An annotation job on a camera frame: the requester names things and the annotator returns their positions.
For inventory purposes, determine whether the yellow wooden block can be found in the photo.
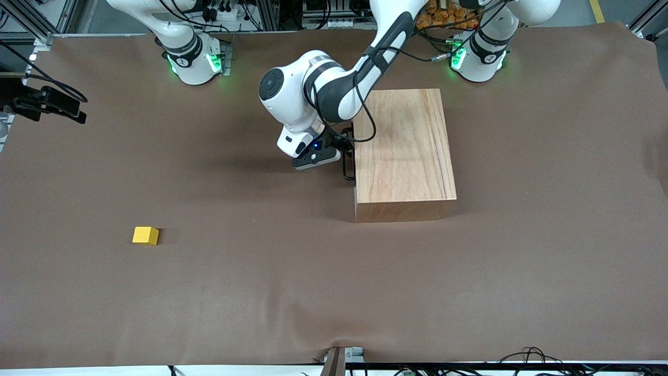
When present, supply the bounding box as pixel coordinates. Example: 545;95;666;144
132;226;160;246

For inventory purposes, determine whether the wooden drawer cabinet box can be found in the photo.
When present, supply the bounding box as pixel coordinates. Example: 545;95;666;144
352;88;458;224

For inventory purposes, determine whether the long white power strip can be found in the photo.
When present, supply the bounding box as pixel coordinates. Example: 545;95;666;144
302;18;362;30

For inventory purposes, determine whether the brown paper table cover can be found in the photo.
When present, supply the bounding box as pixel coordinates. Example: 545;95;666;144
0;21;668;369

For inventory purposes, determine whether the pile of orange objects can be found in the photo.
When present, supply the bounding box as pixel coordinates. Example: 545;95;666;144
415;0;482;31

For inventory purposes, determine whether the white power strip with plugs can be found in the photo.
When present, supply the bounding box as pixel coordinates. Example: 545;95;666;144
201;0;264;33

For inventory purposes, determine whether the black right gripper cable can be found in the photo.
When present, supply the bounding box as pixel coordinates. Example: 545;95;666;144
0;41;89;103

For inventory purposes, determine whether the aluminium frame profile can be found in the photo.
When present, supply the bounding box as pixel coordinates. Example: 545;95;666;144
0;0;79;49
628;8;668;38

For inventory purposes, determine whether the metal table edge bracket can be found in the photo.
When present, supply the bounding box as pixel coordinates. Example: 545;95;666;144
323;346;364;376

